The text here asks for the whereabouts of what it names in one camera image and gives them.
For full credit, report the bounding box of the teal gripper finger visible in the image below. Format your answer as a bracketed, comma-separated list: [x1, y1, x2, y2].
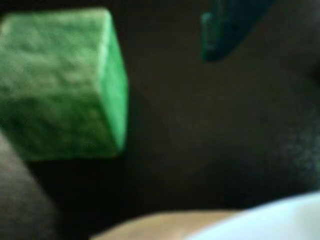
[199, 0, 276, 63]
[0, 129, 64, 240]

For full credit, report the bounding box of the green wooden cube block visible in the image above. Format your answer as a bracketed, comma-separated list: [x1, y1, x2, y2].
[0, 6, 130, 162]

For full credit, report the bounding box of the long beige masking tape strip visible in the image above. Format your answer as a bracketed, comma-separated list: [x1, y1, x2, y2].
[89, 211, 241, 240]

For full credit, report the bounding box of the white round shape sorter lid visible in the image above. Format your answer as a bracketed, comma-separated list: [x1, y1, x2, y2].
[184, 191, 320, 240]

